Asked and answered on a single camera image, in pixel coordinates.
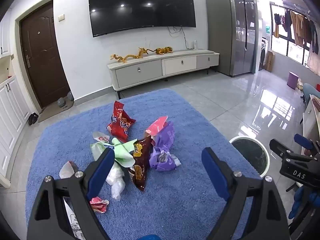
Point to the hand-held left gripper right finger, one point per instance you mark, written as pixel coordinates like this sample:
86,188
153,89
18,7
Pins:
215,177

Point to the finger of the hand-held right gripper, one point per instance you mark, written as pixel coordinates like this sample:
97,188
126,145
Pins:
281,148
303,140

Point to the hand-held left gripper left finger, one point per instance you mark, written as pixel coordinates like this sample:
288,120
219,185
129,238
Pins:
100,172

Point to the round white trash bin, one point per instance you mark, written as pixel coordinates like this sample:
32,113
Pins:
250,155

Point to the person's right hand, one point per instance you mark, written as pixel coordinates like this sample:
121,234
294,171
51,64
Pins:
301,200

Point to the clear plastic bag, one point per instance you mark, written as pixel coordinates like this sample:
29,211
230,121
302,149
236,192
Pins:
115,182

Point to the white side table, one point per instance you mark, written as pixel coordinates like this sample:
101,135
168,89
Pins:
310,120

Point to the green wrapper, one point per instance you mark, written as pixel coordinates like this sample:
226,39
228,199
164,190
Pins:
122,153

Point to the plain white packet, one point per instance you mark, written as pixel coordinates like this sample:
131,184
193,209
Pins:
66,170

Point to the white wrapper with red print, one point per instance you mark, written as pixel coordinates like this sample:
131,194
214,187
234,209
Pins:
101,137

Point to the brown snack bag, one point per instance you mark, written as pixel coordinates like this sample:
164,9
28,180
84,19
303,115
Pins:
140,166

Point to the blue fluffy rug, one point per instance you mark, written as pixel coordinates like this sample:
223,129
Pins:
175,205

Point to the blue chair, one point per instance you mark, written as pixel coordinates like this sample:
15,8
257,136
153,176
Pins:
308,91

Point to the red snack bag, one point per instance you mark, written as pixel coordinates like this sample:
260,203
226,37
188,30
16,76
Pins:
121,123

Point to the yellow bag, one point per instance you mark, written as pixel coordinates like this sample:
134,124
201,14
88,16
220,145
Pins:
299,84

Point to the white packet with label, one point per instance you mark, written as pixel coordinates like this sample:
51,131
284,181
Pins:
72,221

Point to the purple wrapper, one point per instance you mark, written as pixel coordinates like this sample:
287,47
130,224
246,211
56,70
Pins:
163,150

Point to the purple stool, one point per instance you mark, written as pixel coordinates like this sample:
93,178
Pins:
292,80

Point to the pink wrapper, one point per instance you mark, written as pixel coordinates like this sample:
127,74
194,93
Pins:
156,126

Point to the brown doormat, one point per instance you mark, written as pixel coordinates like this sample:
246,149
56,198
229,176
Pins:
53,111

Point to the cardboard box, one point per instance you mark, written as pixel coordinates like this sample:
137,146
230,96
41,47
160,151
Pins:
269,62

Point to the black shoes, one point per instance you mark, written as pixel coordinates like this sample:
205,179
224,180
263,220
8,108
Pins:
33,119

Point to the washing machine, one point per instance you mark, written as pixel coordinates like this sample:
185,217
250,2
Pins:
263,53

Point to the dark hanging coat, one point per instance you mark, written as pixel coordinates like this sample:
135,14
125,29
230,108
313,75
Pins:
314,35

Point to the white grey television cabinet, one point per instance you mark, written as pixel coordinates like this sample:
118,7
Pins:
140,71

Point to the white panelled cabinet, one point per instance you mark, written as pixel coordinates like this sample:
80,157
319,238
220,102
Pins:
10,110

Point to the brown hanging coat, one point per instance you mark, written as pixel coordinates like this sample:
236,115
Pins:
299,27

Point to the long golden dragon figurine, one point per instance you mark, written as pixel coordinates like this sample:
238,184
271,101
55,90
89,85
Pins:
121,58

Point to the dark blue hanging shirt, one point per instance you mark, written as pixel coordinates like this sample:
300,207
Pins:
277,19

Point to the curled golden dragon figurine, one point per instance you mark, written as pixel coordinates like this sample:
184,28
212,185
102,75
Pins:
142,52

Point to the grey refrigerator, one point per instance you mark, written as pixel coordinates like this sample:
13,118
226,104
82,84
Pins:
230,30

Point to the brown entrance door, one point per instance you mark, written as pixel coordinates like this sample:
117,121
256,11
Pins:
42,55

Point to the white bottle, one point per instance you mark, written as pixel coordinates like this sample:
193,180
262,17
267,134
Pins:
195,44

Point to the stout golden dragon figurine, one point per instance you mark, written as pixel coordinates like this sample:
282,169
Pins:
163,50

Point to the white wall switch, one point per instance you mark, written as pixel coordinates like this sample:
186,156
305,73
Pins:
61,17

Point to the black wall television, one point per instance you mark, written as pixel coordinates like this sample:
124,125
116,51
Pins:
142,5

